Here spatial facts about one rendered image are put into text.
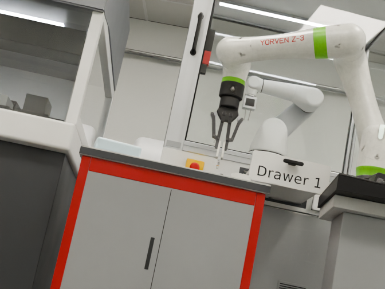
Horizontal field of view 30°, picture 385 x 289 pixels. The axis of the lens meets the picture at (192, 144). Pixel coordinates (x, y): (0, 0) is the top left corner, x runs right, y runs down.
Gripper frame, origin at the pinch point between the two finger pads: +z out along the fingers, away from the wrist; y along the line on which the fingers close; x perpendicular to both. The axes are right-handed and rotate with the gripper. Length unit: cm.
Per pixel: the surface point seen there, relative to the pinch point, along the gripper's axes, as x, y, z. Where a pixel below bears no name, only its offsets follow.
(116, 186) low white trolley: -39, -32, 28
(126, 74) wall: 346, -82, -134
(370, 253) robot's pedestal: -41, 50, 33
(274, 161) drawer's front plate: -11.5, 19.3, 3.2
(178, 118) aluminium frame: 20.7, -18.6, -14.2
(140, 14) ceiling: 334, -81, -189
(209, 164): 21.4, -2.4, 1.7
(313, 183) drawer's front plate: -10.9, 34.5, 8.4
